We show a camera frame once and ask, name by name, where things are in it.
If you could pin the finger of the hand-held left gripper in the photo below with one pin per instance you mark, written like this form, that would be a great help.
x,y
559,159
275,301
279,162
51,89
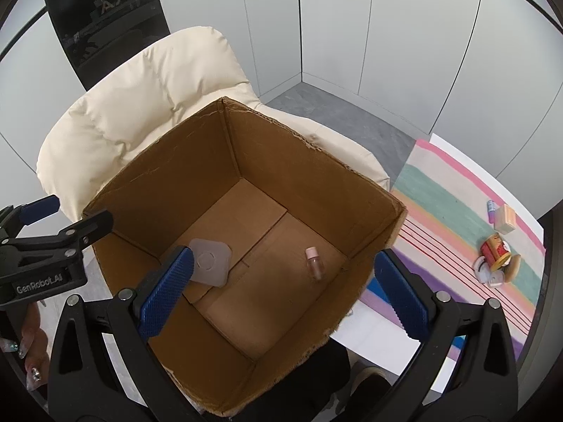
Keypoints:
x,y
39,209
94,224

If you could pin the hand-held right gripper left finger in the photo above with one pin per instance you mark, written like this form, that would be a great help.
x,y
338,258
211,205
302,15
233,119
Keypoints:
x,y
169,292

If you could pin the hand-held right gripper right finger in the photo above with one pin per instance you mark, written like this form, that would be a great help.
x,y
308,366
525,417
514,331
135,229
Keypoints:
x,y
398,296

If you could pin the pale blue round compact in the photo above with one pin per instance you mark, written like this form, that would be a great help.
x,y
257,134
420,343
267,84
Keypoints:
x,y
484,272

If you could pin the brown cardboard box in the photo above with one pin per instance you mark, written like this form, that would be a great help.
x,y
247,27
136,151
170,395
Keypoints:
x,y
264,184

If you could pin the person's left hand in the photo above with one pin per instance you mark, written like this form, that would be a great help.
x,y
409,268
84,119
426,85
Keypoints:
x,y
35,343

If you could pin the translucent square plastic lid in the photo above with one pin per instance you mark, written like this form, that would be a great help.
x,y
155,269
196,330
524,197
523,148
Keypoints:
x,y
212,260

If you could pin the small pink bottle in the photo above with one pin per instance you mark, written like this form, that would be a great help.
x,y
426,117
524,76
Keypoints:
x,y
316,266

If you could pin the person's shoe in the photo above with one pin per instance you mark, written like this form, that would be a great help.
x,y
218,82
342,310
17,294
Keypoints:
x,y
369,387

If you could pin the clear round small case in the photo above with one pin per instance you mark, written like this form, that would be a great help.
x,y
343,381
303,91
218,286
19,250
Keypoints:
x,y
497,281

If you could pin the striped pastel cloth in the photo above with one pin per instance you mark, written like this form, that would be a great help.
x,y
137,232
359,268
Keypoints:
x,y
440,202

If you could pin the red printed can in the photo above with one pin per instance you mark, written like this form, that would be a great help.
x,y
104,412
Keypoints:
x,y
493,249

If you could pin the person's black pants leg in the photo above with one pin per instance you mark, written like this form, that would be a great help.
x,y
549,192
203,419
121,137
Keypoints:
x,y
321,373

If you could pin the beige cardboard cosmetic box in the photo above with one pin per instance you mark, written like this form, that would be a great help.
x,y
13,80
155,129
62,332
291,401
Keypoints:
x,y
506,219

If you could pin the cream padded chair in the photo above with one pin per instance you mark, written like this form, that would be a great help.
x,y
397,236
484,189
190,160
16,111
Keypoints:
x,y
154,88

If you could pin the dark wall poster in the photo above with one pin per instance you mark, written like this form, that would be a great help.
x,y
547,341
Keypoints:
x,y
105,22

